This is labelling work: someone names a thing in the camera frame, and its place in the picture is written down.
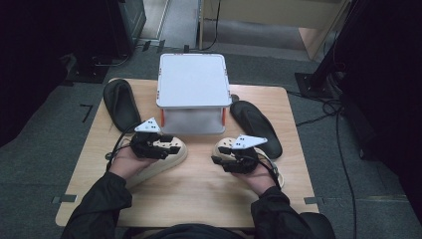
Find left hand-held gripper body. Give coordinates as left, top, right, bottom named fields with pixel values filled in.
left=129, top=117, right=171, bottom=160

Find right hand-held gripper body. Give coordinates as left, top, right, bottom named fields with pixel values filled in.
left=218, top=133, right=269, bottom=175

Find black slipper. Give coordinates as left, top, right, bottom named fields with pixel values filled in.
left=103, top=78, right=143, bottom=133
left=229, top=100, right=284, bottom=160

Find white shoe rack orange posts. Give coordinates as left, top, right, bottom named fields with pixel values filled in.
left=155, top=53, right=233, bottom=136

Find person's left hand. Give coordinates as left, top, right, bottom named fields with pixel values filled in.
left=108, top=145, right=157, bottom=180

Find person's right hand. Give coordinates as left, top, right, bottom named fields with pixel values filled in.
left=233, top=162, right=279, bottom=197

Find black angled floor tape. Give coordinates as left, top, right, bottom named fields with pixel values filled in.
left=79, top=104, right=95, bottom=123

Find person's torso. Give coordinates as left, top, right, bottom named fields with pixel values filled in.
left=122, top=223, right=278, bottom=239

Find black stand base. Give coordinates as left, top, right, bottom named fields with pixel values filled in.
left=65, top=53, right=112, bottom=85

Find black metal stand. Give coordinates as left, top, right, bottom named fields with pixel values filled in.
left=294, top=0, right=369, bottom=100

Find dark cabinet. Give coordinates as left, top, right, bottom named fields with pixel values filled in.
left=105, top=0, right=147, bottom=58

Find light wooden desk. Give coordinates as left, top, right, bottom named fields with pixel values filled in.
left=198, top=0, right=351, bottom=62

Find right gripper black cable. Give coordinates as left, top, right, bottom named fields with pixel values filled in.
left=256, top=152, right=284, bottom=191

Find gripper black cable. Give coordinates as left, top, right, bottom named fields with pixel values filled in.
left=104, top=121, right=142, bottom=173
left=256, top=152, right=284, bottom=191

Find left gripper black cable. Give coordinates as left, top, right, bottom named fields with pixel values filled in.
left=104, top=121, right=142, bottom=173

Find black floor cable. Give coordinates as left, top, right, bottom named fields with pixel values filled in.
left=287, top=89, right=358, bottom=239

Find black hanging cable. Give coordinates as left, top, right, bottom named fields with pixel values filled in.
left=202, top=0, right=222, bottom=52

